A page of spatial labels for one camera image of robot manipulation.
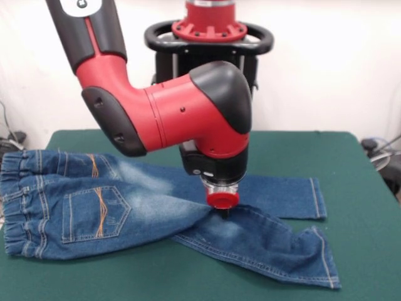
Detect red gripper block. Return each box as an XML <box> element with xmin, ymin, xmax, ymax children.
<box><xmin>206</xmin><ymin>191</ymin><xmax>241</xmax><ymax>219</ymax></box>

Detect blue denim jeans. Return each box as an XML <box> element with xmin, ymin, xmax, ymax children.
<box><xmin>0</xmin><ymin>149</ymin><xmax>342</xmax><ymax>291</ymax></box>

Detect dark green table cloth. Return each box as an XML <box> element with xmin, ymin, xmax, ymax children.
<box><xmin>0</xmin><ymin>130</ymin><xmax>401</xmax><ymax>301</ymax></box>

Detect black office chair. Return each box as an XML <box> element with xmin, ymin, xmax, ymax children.
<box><xmin>360</xmin><ymin>137</ymin><xmax>401</xmax><ymax>203</ymax></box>

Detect light blue cable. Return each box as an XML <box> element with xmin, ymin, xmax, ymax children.
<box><xmin>368</xmin><ymin>135</ymin><xmax>395</xmax><ymax>148</ymax></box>

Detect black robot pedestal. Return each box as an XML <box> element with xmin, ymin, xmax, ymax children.
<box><xmin>143</xmin><ymin>20</ymin><xmax>276</xmax><ymax>95</ymax></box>

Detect black cable tangle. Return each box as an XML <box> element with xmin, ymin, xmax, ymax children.
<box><xmin>0</xmin><ymin>100</ymin><xmax>28</xmax><ymax>151</ymax></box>

